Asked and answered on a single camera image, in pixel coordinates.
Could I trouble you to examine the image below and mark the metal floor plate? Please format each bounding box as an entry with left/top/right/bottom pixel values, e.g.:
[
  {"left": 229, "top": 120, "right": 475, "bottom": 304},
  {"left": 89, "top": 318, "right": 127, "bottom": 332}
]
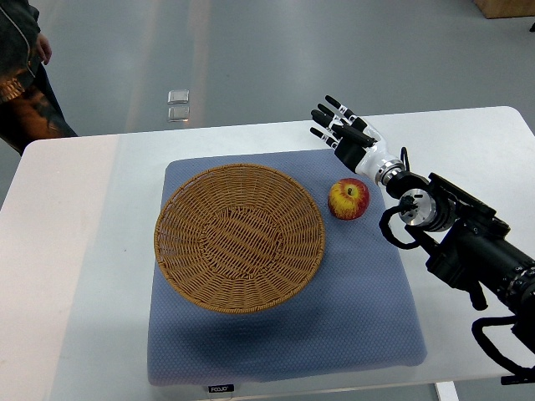
[
  {"left": 168, "top": 106, "right": 190, "bottom": 122},
  {"left": 167, "top": 89, "right": 190, "bottom": 104}
]

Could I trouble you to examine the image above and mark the lower metal floor plate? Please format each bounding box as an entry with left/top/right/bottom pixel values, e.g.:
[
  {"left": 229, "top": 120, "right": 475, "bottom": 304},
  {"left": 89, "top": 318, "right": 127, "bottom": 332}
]
[{"left": 168, "top": 106, "right": 190, "bottom": 122}]

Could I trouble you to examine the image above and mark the person in dark clothes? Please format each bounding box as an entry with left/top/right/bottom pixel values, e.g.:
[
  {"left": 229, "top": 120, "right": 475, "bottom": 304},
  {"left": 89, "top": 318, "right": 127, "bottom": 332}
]
[{"left": 1, "top": 1, "right": 77, "bottom": 155}]

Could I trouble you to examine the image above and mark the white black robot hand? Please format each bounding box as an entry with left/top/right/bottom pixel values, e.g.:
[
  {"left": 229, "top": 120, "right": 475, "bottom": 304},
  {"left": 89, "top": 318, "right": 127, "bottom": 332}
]
[{"left": 310, "top": 94, "right": 405, "bottom": 185}]

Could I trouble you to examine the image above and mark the wooden box corner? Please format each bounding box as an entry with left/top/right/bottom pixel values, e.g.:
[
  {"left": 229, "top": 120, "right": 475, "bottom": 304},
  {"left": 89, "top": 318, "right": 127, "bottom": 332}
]
[{"left": 473, "top": 0, "right": 534, "bottom": 19}]

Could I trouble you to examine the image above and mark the upper metal floor plate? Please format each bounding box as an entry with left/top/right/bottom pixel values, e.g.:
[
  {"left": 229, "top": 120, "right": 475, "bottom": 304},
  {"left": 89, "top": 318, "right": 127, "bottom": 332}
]
[{"left": 167, "top": 89, "right": 190, "bottom": 104}]

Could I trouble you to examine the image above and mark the red yellow apple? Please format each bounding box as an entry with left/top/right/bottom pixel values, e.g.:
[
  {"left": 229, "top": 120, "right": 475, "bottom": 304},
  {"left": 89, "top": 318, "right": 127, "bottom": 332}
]
[{"left": 328, "top": 178, "right": 370, "bottom": 221}]

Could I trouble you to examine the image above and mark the white table leg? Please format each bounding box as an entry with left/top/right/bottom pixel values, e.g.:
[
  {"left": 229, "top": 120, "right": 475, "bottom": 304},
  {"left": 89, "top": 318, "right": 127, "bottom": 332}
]
[{"left": 435, "top": 381, "right": 460, "bottom": 401}]

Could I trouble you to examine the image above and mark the round wicker basket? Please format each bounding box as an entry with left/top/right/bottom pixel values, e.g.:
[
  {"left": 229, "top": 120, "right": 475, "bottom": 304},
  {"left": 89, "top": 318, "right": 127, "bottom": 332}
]
[{"left": 154, "top": 164, "right": 326, "bottom": 314}]

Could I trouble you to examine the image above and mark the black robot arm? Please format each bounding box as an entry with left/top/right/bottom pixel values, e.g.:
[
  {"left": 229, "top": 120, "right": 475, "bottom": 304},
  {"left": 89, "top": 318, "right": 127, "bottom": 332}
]
[{"left": 379, "top": 150, "right": 534, "bottom": 347}]

